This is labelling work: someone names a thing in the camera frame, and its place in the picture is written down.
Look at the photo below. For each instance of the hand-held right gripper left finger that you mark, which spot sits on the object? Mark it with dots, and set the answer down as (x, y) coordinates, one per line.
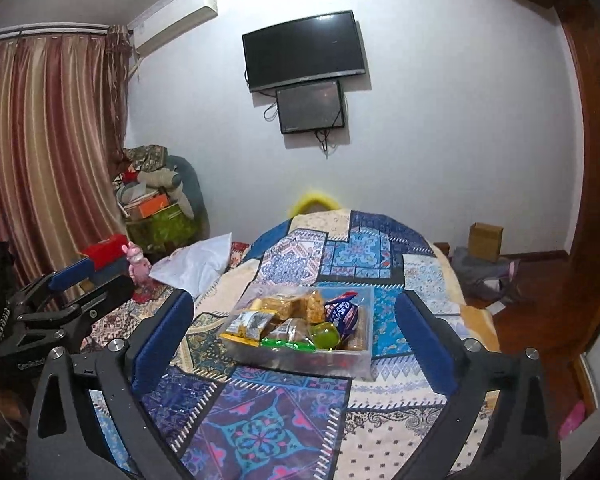
(162, 340)

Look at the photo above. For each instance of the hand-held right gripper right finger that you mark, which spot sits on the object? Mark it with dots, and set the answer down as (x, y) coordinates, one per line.
(427, 340)

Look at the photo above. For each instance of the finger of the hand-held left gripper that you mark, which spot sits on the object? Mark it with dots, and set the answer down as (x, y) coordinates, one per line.
(75, 275)
(105, 297)

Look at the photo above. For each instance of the orange cracker packet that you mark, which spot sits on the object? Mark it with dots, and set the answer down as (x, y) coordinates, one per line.
(270, 306)

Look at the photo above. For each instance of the green-topped clear snack bag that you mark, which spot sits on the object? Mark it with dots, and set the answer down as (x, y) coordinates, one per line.
(287, 344)

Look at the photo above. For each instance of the clear plastic container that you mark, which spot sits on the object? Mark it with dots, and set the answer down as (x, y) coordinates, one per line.
(300, 365)

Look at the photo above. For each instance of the red box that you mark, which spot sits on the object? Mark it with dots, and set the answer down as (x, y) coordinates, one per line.
(105, 250)

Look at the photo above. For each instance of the pink plush toy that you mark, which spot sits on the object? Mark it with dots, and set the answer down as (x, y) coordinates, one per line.
(139, 262)

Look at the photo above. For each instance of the dark patterned clothing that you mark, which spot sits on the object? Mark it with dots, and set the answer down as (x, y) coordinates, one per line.
(0, 435)

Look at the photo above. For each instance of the white pillow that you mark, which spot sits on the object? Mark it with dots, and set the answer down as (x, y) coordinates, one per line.
(195, 262)

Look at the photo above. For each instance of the grey cloth bag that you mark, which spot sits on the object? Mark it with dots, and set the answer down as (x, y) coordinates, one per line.
(482, 275)

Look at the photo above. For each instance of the grey yellow snack packet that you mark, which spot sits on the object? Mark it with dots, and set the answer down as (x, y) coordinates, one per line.
(247, 325)

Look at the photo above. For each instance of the blue snack packet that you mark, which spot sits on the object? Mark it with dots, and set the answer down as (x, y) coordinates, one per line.
(340, 312)

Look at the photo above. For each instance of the orange box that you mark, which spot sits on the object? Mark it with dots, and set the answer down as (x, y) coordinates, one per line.
(152, 207)

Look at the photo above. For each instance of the green jelly cup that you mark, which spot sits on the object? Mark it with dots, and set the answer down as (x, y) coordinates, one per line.
(324, 337)

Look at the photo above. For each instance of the cardboard box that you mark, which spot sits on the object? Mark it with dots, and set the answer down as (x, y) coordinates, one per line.
(486, 241)

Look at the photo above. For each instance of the striped brown curtain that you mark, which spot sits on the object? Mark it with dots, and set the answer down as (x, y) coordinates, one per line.
(45, 160)

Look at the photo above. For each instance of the grey plush toy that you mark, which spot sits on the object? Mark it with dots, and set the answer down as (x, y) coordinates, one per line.
(162, 178)

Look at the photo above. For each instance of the camouflage cloth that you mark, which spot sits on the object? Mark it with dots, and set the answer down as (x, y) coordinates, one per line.
(147, 157)

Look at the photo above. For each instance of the pink object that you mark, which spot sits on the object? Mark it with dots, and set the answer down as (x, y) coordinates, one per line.
(572, 417)

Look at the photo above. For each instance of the yellow plush item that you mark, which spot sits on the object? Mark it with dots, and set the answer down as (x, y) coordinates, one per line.
(312, 199)

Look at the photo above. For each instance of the small black monitor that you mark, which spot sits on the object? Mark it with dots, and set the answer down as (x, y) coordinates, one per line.
(310, 107)

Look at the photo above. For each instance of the white air conditioner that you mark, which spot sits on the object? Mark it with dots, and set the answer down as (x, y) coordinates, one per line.
(180, 25)

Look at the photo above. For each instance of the wooden door frame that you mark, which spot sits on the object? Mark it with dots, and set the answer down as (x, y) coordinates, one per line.
(587, 160)

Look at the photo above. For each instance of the white curtain rail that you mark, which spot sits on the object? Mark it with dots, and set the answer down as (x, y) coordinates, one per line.
(55, 30)

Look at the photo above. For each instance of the black wall television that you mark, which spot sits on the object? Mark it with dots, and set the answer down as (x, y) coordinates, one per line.
(305, 50)

